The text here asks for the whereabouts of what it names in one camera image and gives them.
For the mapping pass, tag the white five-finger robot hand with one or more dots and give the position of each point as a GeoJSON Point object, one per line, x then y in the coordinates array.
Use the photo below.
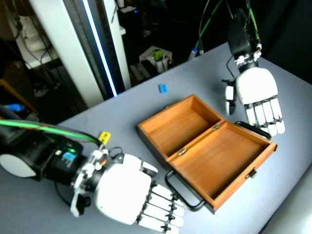
{"type": "Point", "coordinates": [124, 187]}
{"type": "Point", "coordinates": [256, 85]}

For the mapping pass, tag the wooden box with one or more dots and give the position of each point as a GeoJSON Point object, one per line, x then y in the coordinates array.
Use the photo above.
{"type": "Point", "coordinates": [214, 161]}

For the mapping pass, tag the grey table cloth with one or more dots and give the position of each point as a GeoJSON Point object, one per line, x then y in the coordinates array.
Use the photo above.
{"type": "Point", "coordinates": [219, 73]}

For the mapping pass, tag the yellow block with holes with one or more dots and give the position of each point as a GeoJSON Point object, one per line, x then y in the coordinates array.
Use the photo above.
{"type": "Point", "coordinates": [104, 136]}

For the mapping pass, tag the blue block with holes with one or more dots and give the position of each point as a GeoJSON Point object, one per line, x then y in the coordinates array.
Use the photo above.
{"type": "Point", "coordinates": [162, 89]}

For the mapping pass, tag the black computer tower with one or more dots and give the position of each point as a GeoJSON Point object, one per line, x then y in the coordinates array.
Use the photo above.
{"type": "Point", "coordinates": [131, 24]}

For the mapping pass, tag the white column with light strip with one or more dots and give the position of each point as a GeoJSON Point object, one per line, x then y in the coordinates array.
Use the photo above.
{"type": "Point", "coordinates": [63, 44]}

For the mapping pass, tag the white crumpled bundle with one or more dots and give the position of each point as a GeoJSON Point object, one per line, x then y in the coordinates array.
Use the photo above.
{"type": "Point", "coordinates": [31, 36]}

